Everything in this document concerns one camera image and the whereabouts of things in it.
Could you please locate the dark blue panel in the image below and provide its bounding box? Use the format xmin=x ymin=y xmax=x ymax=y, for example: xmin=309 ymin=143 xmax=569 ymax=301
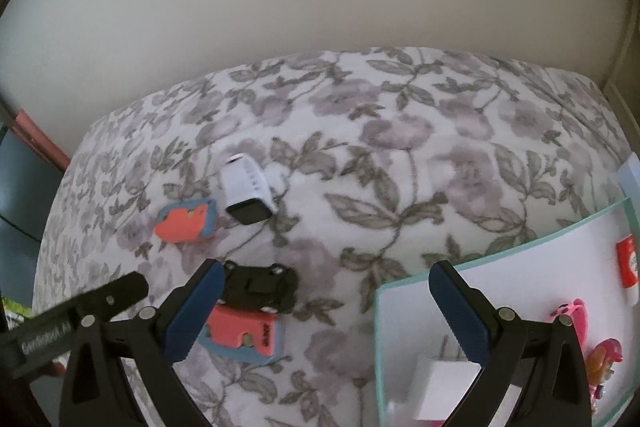
xmin=0 ymin=122 xmax=63 ymax=308

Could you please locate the white plug adapter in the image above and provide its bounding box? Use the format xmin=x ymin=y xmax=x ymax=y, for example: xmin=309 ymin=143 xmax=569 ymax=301
xmin=412 ymin=337 xmax=482 ymax=423

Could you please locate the pale blue box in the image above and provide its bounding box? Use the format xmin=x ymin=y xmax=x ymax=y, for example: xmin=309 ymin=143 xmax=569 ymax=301
xmin=617 ymin=154 xmax=640 ymax=198

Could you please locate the floral blanket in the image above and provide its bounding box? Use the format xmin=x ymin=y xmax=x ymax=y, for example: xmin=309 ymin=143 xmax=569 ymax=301
xmin=35 ymin=47 xmax=632 ymax=427

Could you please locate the teal framed board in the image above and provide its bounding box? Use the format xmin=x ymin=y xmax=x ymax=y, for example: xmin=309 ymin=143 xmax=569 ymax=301
xmin=374 ymin=199 xmax=640 ymax=427

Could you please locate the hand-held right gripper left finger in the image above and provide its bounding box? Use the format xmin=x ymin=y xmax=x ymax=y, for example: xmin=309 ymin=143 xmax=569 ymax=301
xmin=62 ymin=258 xmax=226 ymax=427

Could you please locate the pink bed frame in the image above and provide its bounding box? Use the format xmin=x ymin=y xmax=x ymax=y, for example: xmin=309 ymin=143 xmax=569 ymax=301
xmin=15 ymin=108 xmax=71 ymax=168

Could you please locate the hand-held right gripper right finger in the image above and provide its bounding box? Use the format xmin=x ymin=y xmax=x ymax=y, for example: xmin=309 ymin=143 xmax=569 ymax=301
xmin=428 ymin=260 xmax=593 ymax=427

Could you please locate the red and white item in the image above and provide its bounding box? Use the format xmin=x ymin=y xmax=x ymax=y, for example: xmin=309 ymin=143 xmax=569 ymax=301
xmin=616 ymin=234 xmax=639 ymax=290

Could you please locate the colourful toy figure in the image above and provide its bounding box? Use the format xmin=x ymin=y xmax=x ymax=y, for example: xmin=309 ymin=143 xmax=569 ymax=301
xmin=587 ymin=338 xmax=624 ymax=400

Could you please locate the pink toy figure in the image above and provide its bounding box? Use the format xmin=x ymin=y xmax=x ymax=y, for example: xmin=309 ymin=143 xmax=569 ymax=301
xmin=552 ymin=298 xmax=589 ymax=339

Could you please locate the black toy car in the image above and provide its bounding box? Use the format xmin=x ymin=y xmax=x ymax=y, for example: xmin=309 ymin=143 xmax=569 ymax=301
xmin=220 ymin=259 xmax=299 ymax=314

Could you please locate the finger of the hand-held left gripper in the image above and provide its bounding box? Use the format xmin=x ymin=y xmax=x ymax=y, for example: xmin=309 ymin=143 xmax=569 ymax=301
xmin=72 ymin=271 xmax=150 ymax=325

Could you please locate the coral and blue sharpener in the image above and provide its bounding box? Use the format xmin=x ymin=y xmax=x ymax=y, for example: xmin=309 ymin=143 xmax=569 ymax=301
xmin=196 ymin=302 xmax=287 ymax=367
xmin=153 ymin=199 xmax=217 ymax=243

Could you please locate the white and black charger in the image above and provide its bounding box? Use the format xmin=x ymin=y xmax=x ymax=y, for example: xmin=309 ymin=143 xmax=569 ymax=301
xmin=220 ymin=153 xmax=277 ymax=225

